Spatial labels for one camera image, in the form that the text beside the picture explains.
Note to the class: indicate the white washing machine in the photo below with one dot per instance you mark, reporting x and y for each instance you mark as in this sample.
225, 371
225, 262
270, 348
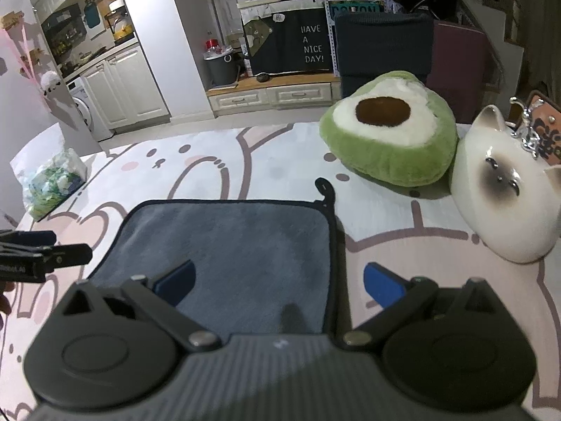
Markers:
87, 109

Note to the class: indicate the grey trash bin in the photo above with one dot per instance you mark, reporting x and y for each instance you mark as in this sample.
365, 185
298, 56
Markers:
222, 70

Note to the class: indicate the small white plush toy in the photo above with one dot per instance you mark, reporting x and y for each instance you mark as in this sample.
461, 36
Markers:
50, 81

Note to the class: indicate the maroon chair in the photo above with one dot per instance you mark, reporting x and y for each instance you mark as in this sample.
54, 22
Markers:
458, 70

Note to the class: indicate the white kitchen cabinet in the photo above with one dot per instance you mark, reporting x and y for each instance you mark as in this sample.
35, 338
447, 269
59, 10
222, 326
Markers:
127, 87

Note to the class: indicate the white drawer cabinet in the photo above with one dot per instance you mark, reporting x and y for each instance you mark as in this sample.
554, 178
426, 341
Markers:
276, 95

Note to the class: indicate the red lidded container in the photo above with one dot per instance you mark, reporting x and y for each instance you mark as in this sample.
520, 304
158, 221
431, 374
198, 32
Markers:
212, 45

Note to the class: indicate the teal cutting board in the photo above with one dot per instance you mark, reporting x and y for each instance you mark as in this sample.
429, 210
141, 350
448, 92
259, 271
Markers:
91, 14

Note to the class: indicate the brown bag with silver hardware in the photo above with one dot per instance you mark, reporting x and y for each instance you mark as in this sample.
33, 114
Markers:
541, 133

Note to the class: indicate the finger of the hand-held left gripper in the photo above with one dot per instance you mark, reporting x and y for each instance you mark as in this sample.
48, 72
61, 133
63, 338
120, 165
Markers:
30, 238
65, 255

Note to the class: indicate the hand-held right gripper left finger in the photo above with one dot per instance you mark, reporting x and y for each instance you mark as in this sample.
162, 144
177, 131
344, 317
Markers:
177, 283

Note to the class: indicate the metal storage rack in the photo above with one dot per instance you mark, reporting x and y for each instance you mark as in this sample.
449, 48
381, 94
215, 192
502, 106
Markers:
331, 39

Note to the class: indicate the grey towel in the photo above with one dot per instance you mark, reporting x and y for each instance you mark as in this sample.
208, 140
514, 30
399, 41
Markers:
241, 245

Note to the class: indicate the dark blue knit chair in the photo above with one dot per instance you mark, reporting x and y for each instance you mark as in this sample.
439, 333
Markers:
383, 48

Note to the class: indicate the green avocado plush pillow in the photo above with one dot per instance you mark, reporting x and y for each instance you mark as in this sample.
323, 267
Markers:
385, 149

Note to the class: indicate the glass pitcher yellow liquid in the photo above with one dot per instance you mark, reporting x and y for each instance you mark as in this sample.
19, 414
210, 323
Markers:
120, 24

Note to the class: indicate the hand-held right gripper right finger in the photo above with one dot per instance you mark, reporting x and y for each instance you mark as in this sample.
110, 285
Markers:
383, 287

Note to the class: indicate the black microwave oven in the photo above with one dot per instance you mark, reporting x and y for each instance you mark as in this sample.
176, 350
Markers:
63, 30

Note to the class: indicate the clear plastic bag green contents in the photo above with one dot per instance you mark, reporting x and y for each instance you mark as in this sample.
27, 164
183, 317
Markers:
52, 182

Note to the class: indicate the dark printed cloth cover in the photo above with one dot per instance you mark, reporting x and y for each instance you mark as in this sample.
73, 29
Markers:
289, 44

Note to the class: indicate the white cat plush pillow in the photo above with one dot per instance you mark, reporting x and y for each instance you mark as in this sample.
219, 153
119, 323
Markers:
495, 201

